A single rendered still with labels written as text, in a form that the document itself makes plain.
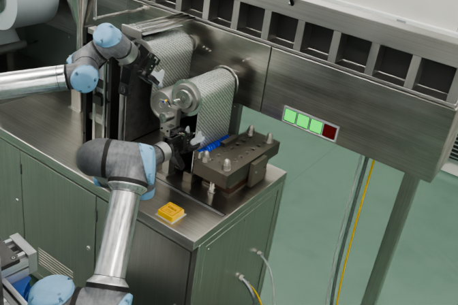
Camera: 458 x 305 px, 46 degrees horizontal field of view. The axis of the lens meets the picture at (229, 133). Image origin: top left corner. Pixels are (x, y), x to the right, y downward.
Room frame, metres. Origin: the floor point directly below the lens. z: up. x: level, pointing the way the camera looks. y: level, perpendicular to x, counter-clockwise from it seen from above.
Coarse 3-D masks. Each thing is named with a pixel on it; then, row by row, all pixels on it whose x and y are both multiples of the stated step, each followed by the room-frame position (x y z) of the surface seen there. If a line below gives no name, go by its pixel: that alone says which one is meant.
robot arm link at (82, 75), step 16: (80, 64) 1.43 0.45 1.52; (96, 64) 1.49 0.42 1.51; (0, 80) 1.37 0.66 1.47; (16, 80) 1.37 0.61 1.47; (32, 80) 1.38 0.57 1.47; (48, 80) 1.39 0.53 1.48; (64, 80) 1.40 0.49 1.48; (80, 80) 1.39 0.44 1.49; (96, 80) 1.41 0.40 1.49; (0, 96) 1.36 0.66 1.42; (16, 96) 1.37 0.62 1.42
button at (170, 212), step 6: (168, 204) 1.65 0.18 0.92; (174, 204) 1.65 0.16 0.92; (162, 210) 1.60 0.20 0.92; (168, 210) 1.61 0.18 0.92; (174, 210) 1.61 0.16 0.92; (180, 210) 1.62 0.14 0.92; (162, 216) 1.59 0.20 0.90; (168, 216) 1.58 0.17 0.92; (174, 216) 1.58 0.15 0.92; (180, 216) 1.61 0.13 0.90
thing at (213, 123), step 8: (224, 104) 2.02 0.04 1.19; (200, 112) 1.89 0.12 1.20; (208, 112) 1.93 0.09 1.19; (216, 112) 1.98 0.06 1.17; (224, 112) 2.03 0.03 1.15; (200, 120) 1.89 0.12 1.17; (208, 120) 1.93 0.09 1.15; (216, 120) 1.99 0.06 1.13; (224, 120) 2.04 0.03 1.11; (200, 128) 1.90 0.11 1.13; (208, 128) 1.94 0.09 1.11; (216, 128) 1.99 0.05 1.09; (224, 128) 2.05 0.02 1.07; (208, 136) 1.95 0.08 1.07; (216, 136) 2.00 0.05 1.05
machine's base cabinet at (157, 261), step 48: (0, 144) 2.11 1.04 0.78; (0, 192) 2.13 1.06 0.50; (48, 192) 1.94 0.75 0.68; (48, 240) 1.94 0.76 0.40; (96, 240) 1.78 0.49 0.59; (144, 240) 1.64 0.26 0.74; (240, 240) 1.78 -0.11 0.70; (144, 288) 1.63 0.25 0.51; (192, 288) 1.51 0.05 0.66; (240, 288) 1.85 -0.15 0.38
